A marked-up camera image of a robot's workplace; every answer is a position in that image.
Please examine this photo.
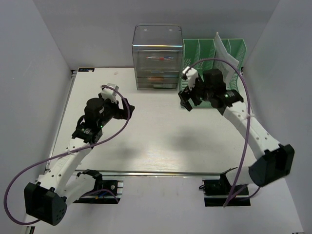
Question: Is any clear drawer storage box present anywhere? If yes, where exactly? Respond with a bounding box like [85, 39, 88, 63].
[132, 23, 184, 89]

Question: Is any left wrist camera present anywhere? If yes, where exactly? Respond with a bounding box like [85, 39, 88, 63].
[98, 83, 119, 103]

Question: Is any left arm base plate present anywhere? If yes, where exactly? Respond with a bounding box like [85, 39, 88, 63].
[73, 176, 124, 204]

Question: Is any mesh document pouch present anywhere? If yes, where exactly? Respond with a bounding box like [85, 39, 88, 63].
[214, 32, 239, 84]

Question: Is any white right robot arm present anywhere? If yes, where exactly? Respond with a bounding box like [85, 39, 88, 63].
[178, 67, 294, 195]

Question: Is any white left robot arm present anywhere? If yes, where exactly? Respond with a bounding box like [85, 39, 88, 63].
[24, 97, 135, 226]

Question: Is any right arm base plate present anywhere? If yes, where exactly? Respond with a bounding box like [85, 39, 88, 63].
[199, 179, 251, 207]

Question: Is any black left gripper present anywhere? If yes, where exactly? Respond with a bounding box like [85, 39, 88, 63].
[97, 93, 135, 128]

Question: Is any red pen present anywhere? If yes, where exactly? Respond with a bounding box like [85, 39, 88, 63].
[146, 57, 165, 61]

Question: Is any black label sticker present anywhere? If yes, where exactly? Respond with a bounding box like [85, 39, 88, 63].
[78, 68, 95, 72]

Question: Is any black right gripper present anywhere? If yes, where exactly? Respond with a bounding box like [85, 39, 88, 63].
[178, 75, 213, 112]

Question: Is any blue highlighter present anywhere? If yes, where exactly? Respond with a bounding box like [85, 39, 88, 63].
[164, 75, 178, 78]

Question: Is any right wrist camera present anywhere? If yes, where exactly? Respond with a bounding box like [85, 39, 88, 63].
[182, 66, 199, 89]

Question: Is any green cap highlighter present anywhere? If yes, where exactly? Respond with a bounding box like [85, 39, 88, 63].
[153, 84, 163, 88]

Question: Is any green file organizer rack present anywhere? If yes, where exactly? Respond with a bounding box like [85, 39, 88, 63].
[179, 38, 247, 109]

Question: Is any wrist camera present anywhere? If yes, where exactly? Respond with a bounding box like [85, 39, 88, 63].
[182, 66, 199, 89]
[98, 83, 119, 103]

